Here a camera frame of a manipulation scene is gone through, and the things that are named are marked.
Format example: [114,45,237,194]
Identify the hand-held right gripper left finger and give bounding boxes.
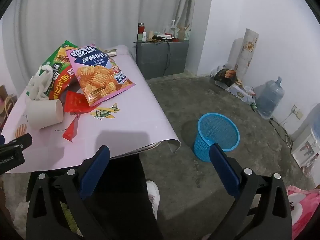
[26,144,110,240]

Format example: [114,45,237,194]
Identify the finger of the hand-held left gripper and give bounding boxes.
[0,133,33,153]

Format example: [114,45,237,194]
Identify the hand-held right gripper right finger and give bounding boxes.
[209,143,293,240]

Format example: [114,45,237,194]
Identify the blue plastic mesh basket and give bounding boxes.
[194,113,240,162]

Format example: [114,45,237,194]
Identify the pink chip bag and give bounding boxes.
[65,44,136,107]

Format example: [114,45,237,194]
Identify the green snack bag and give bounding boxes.
[42,40,78,80]

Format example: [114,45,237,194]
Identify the white paper cup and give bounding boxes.
[26,99,64,130]

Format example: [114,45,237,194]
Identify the person's black trouser leg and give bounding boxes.
[85,152,163,240]

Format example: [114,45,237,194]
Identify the long red sachet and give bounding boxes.
[62,112,81,143]

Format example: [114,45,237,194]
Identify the crumpled white tissue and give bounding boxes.
[26,64,54,101]

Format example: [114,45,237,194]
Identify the person's white shoe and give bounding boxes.
[146,180,160,220]

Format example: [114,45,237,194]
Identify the flat red sachet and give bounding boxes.
[64,91,93,113]

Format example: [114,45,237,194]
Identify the red snack bag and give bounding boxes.
[49,67,83,100]

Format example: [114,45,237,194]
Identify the printed carton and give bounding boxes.
[227,80,257,104]

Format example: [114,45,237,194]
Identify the white appliance box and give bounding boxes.
[291,127,320,168]

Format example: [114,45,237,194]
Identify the large blue water jug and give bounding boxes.
[255,76,285,117]

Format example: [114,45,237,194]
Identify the pink plush blanket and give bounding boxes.
[285,185,320,240]

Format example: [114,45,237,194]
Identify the black snack bag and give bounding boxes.
[214,69,238,88]

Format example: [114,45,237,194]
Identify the printed paper roll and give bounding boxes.
[236,28,259,80]

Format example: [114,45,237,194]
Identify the grey cabinet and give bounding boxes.
[136,40,189,80]

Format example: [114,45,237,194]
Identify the white curtain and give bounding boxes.
[0,0,198,95]

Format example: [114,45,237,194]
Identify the cardboard box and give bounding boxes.
[178,24,191,42]

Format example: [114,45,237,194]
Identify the black power cable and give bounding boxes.
[269,117,293,150]

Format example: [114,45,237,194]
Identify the wall socket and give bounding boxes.
[291,104,304,120]

